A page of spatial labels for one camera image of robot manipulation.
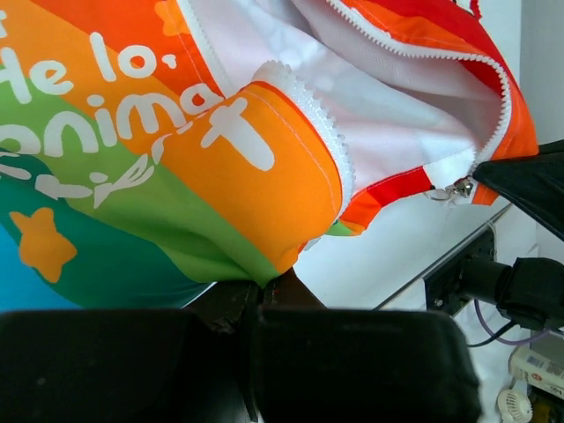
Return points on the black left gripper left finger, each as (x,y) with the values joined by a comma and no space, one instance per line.
(128,365)

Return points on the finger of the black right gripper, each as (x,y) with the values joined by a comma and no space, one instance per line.
(533,184)

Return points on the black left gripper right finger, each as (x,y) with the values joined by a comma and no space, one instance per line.
(318,364)

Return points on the rainbow children's zip jacket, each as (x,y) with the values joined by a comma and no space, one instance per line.
(150,148)

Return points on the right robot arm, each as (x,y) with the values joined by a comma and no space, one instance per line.
(530,291)

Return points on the white plastic bottle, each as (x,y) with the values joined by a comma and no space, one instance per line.
(537,370)

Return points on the small white fan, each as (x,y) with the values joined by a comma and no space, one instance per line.
(514,407)

